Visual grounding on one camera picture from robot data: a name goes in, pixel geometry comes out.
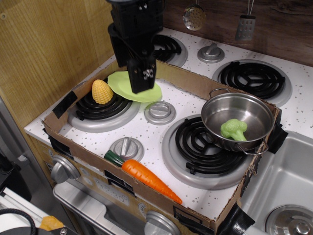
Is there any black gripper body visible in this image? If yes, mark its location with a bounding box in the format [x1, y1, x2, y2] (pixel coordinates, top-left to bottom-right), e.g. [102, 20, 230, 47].
[108, 2, 164, 67]

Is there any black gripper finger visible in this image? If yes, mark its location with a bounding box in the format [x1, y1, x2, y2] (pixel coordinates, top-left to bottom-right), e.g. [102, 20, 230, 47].
[127, 50, 157, 94]

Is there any orange toy carrot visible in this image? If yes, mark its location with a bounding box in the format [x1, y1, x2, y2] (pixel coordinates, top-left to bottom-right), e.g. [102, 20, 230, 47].
[104, 150, 182, 204]

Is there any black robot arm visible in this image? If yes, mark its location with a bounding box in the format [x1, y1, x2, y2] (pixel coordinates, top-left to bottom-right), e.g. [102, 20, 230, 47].
[108, 0, 166, 94]

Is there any light green plastic plate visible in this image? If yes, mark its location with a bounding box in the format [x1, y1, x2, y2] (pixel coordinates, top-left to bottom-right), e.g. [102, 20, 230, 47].
[108, 71, 162, 103]

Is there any back left black burner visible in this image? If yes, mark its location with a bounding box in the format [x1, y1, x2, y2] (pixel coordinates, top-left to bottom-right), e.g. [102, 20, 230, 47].
[153, 35, 188, 67]

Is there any black burner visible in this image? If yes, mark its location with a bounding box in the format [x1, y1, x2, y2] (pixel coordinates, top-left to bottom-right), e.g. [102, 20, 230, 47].
[161, 115, 252, 190]
[67, 91, 140, 133]
[212, 59, 292, 107]
[153, 35, 188, 67]

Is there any cardboard fence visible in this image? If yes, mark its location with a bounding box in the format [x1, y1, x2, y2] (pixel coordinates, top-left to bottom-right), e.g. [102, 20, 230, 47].
[43, 62, 286, 235]

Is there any silver knob centre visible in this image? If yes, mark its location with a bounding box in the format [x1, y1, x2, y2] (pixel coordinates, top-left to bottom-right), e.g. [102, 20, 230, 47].
[144, 101, 176, 125]

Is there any yellow toy corn cob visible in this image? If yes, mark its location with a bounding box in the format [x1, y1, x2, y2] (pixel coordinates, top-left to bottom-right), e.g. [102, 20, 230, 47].
[91, 79, 113, 105]

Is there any hanging metal strainer spoon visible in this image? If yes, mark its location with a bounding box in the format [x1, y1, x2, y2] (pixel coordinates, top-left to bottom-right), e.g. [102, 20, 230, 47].
[183, 0, 206, 31]

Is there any front left black burner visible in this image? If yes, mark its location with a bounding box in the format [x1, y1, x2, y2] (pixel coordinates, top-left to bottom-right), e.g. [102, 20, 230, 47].
[67, 91, 140, 133]

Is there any silver knob back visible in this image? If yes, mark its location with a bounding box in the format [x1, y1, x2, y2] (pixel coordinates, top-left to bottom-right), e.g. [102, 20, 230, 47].
[197, 43, 225, 64]

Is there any silver knob front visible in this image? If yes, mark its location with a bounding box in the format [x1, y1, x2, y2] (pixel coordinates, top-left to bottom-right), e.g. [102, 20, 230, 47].
[110, 137, 144, 161]

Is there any front right black burner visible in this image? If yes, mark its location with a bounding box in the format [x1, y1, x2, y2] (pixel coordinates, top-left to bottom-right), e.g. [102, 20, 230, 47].
[161, 115, 252, 190]

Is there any stainless steel pot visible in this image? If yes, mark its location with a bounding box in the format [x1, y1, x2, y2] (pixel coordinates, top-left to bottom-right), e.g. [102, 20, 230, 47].
[201, 89, 274, 155]

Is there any green toy broccoli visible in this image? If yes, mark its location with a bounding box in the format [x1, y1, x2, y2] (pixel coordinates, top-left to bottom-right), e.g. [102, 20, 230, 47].
[220, 118, 247, 141]

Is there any hanging grey spatula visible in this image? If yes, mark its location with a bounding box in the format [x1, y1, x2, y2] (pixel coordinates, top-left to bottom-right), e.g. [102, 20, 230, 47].
[235, 0, 256, 41]

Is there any back right black burner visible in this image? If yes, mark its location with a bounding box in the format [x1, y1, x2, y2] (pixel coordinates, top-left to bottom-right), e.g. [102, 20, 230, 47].
[212, 59, 292, 107]

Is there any silver oven knob left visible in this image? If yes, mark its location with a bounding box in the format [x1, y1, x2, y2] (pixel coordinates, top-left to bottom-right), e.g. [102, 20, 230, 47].
[51, 155, 80, 184]

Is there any silver oven knob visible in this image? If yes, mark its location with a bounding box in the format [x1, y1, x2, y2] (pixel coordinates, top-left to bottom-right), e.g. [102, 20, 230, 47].
[51, 155, 80, 184]
[144, 211, 181, 235]

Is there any silver oven knob right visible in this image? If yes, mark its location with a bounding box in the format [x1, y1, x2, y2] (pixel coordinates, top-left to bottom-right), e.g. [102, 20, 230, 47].
[144, 211, 181, 235]

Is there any orange object lower left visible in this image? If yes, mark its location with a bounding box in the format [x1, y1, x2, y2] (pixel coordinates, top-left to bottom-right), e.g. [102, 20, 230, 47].
[39, 215, 64, 231]

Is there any silver sink basin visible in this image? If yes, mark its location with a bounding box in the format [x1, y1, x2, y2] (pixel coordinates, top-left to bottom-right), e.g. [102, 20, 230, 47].
[241, 132, 313, 235]

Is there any silver sink drain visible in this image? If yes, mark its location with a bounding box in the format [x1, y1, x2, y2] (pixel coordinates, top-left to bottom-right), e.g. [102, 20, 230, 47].
[265, 205, 313, 235]

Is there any oven door handle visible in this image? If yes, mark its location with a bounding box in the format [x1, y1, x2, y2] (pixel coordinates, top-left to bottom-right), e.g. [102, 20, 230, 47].
[53, 182, 145, 235]

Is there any black cable lower left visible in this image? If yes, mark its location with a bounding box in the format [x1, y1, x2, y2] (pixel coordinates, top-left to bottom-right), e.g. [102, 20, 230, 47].
[0, 208, 37, 235]

